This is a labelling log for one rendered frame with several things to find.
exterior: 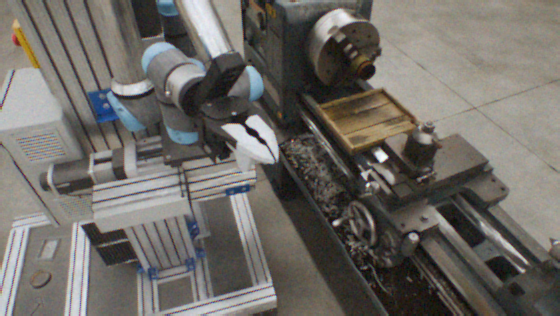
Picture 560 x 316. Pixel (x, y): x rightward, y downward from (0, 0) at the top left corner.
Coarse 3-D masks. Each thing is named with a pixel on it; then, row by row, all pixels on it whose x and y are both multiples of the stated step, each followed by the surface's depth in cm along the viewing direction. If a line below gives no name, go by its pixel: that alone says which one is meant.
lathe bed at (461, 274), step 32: (320, 96) 182; (320, 128) 176; (352, 160) 155; (384, 160) 151; (448, 224) 130; (480, 224) 132; (416, 256) 135; (448, 256) 124; (480, 256) 124; (512, 256) 123; (544, 256) 121; (448, 288) 122; (480, 288) 116
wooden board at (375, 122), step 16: (352, 96) 174; (368, 96) 177; (384, 96) 177; (320, 112) 167; (352, 112) 169; (368, 112) 169; (384, 112) 169; (400, 112) 169; (336, 128) 158; (352, 128) 161; (368, 128) 161; (384, 128) 161; (400, 128) 161; (368, 144) 153
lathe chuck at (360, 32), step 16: (336, 16) 158; (352, 16) 157; (320, 32) 158; (352, 32) 157; (368, 32) 161; (320, 48) 157; (336, 48) 159; (320, 64) 161; (336, 64) 165; (352, 80) 176
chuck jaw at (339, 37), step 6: (330, 30) 156; (336, 30) 154; (336, 36) 155; (342, 36) 153; (336, 42) 156; (342, 42) 153; (348, 42) 154; (342, 48) 155; (348, 48) 155; (354, 48) 155; (348, 54) 156; (354, 54) 156
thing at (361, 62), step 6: (354, 60) 156; (360, 60) 155; (366, 60) 155; (354, 66) 157; (360, 66) 155; (366, 66) 153; (372, 66) 154; (354, 72) 158; (360, 72) 154; (366, 72) 161; (372, 72) 157; (360, 78) 157; (366, 78) 158
